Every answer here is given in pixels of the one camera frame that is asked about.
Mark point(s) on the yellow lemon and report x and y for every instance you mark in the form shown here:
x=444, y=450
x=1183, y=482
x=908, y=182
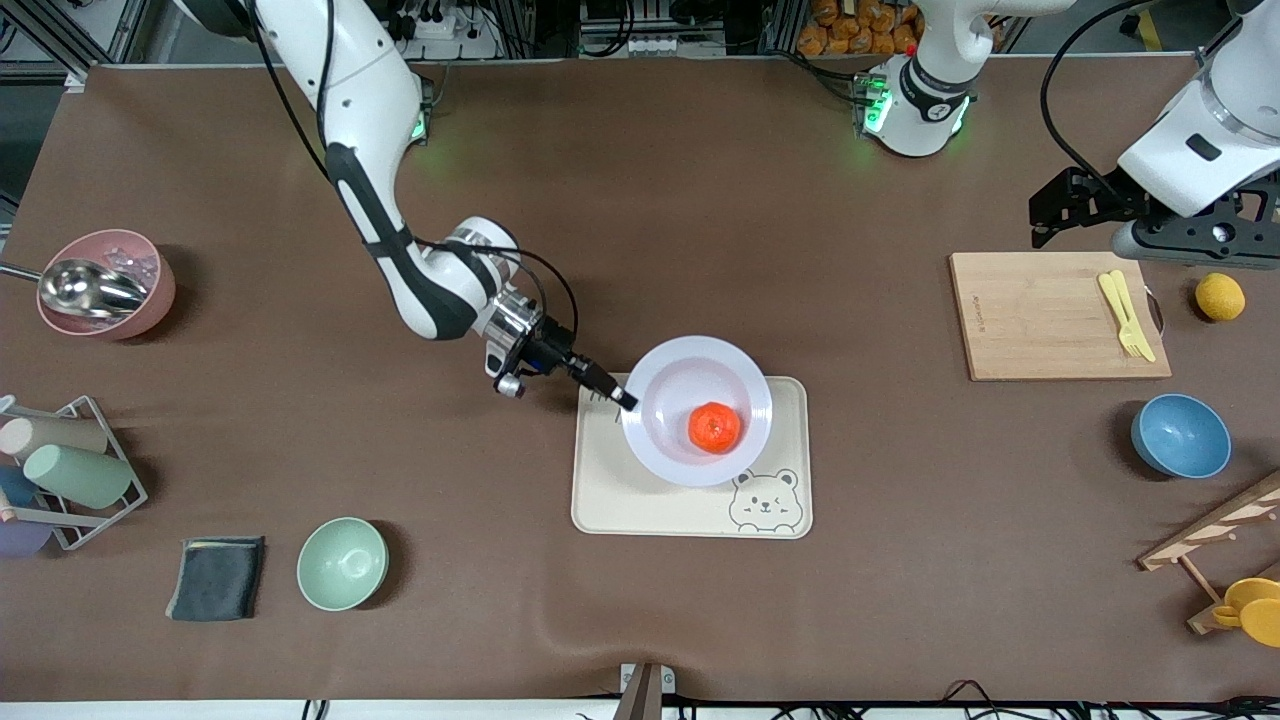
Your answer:
x=1221, y=297

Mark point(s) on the beige cup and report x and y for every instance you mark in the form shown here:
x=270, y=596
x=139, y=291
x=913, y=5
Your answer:
x=55, y=436

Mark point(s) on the orange mandarin fruit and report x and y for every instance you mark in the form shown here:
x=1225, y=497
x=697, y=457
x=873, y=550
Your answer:
x=714, y=428

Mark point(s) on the wooden cutting board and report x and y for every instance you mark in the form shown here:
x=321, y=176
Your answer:
x=1040, y=315

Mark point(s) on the cream bear print tray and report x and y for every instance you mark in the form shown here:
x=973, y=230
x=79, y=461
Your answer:
x=640, y=510

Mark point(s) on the purple cup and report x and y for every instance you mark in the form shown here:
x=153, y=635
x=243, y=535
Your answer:
x=22, y=538

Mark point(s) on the mint green cup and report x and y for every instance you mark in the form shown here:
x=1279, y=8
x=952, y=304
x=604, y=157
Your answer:
x=78, y=476

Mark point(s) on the blue cup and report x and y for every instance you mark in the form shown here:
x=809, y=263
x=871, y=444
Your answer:
x=16, y=487

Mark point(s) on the shiny metal scoop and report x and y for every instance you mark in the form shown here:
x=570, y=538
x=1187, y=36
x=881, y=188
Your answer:
x=90, y=288

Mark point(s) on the white power strip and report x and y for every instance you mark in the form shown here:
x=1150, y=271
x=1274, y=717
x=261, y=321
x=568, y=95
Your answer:
x=460, y=45

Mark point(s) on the yellow plastic knife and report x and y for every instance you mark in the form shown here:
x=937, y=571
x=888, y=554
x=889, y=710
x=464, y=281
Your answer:
x=1128, y=300

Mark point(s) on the dark grey folded cloth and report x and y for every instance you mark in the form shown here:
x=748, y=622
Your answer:
x=216, y=578

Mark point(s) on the metal table clamp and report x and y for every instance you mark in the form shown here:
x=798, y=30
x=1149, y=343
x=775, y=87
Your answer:
x=643, y=690

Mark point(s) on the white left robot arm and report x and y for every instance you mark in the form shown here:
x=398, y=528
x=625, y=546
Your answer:
x=1200, y=110

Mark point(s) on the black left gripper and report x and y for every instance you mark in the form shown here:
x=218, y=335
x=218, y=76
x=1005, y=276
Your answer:
x=1101, y=201

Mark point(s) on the bag of orange buns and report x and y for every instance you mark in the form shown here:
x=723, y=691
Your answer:
x=850, y=30

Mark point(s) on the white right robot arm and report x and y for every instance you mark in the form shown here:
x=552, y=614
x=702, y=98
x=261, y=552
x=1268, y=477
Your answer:
x=360, y=80

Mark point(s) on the yellow plastic fork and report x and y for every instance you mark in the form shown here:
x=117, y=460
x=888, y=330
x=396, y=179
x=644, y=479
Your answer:
x=1118, y=305

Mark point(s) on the mint green bowl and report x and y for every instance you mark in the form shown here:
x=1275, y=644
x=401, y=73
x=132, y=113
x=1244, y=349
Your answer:
x=342, y=564

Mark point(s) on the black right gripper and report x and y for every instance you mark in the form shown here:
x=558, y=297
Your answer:
x=553, y=353

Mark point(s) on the white round plate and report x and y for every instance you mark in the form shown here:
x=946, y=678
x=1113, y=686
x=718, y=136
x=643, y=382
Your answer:
x=665, y=410

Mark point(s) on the pink bowl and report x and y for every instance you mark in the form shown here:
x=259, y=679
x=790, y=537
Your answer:
x=150, y=300

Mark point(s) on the wooden drying rack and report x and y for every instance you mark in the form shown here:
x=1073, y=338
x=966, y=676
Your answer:
x=1200, y=535

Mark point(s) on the yellow mug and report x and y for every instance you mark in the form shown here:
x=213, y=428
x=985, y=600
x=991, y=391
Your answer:
x=1255, y=592
x=1262, y=625

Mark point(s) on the blue bowl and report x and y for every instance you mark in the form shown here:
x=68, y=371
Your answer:
x=1181, y=436

